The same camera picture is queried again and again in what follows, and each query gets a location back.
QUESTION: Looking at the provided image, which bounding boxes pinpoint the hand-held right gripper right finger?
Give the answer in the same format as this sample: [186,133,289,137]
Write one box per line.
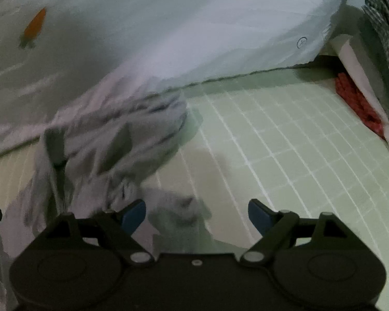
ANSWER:
[240,199,360,266]

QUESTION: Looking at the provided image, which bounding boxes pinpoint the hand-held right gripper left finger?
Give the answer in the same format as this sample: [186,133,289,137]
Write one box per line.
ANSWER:
[36,199,155,266]

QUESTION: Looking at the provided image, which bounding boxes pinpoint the grey zip hoodie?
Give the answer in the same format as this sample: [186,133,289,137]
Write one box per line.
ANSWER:
[0,71,214,299]

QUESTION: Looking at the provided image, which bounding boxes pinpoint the red cloth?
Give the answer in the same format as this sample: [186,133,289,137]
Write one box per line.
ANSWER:
[335,72,387,141]

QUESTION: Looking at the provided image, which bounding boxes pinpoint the carrot print bed sheet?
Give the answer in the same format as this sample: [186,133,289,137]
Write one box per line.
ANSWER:
[0,0,351,162]

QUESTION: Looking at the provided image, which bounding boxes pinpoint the checked folded shirt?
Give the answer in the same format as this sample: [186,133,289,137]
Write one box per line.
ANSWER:
[361,0,389,86]

